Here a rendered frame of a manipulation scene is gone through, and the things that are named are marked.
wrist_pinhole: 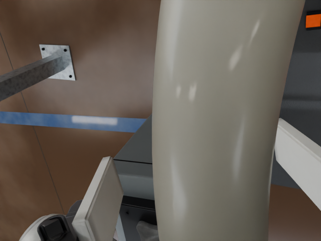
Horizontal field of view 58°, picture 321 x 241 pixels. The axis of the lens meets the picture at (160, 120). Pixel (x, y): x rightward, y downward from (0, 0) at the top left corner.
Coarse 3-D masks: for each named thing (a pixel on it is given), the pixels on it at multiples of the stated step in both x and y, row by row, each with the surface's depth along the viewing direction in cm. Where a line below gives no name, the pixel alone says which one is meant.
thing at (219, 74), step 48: (192, 0) 5; (240, 0) 5; (288, 0) 5; (192, 48) 5; (240, 48) 5; (288, 48) 6; (192, 96) 6; (240, 96) 5; (192, 144) 6; (240, 144) 6; (192, 192) 6; (240, 192) 6; (192, 240) 7; (240, 240) 7
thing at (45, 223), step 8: (56, 216) 13; (64, 216) 13; (40, 224) 12; (48, 224) 12; (56, 224) 12; (64, 224) 13; (40, 232) 12; (48, 232) 12; (56, 232) 12; (64, 232) 13; (48, 240) 12; (56, 240) 12; (64, 240) 12; (72, 240) 12
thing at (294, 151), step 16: (288, 128) 17; (288, 144) 16; (304, 144) 14; (288, 160) 17; (304, 160) 14; (320, 160) 13; (304, 176) 15; (320, 176) 13; (320, 192) 14; (320, 208) 14
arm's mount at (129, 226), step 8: (128, 200) 76; (136, 200) 75; (144, 200) 75; (152, 200) 74; (120, 208) 75; (128, 208) 74; (136, 208) 73; (144, 208) 72; (152, 208) 72; (120, 216) 76; (128, 216) 75; (136, 216) 74; (144, 216) 73; (152, 216) 72; (128, 224) 77; (136, 224) 76; (128, 232) 78; (136, 232) 77; (128, 240) 80; (136, 240) 79
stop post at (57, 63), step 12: (48, 48) 163; (60, 48) 160; (48, 60) 155; (60, 60) 161; (72, 60) 162; (12, 72) 139; (24, 72) 139; (36, 72) 146; (48, 72) 154; (60, 72) 167; (72, 72) 164; (0, 84) 127; (12, 84) 133; (24, 84) 139; (0, 96) 128
